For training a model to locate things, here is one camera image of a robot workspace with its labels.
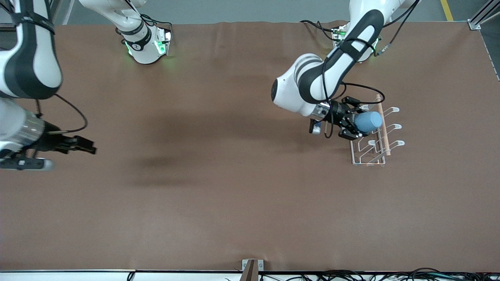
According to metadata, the blue cup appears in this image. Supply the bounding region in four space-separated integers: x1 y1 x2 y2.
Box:
355 111 383 133

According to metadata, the brown table cover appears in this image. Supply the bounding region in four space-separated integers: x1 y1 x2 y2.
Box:
0 20 500 272

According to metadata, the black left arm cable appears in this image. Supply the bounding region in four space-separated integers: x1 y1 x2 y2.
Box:
321 37 386 139

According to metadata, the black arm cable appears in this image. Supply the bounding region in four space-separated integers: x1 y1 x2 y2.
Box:
35 93 89 135
321 37 386 139

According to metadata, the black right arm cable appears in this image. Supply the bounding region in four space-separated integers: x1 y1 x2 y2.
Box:
35 93 89 135

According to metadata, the white wire cup rack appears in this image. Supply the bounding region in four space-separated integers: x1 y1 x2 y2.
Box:
350 94 405 167

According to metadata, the black base cable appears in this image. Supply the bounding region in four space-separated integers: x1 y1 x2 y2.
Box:
375 0 423 57
300 19 339 42
138 13 173 34

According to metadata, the white table edge rail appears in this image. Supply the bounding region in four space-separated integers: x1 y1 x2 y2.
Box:
0 269 500 281

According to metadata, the aluminium frame profile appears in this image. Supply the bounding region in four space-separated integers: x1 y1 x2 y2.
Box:
48 0 75 25
468 0 500 31

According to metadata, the black cable bundle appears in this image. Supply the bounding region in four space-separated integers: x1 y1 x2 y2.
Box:
260 267 500 281

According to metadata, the thin aluminium edge rail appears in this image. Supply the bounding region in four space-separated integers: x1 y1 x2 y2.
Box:
480 29 500 82

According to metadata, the metal table edge bracket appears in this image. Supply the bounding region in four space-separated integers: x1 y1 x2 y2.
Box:
241 259 264 281

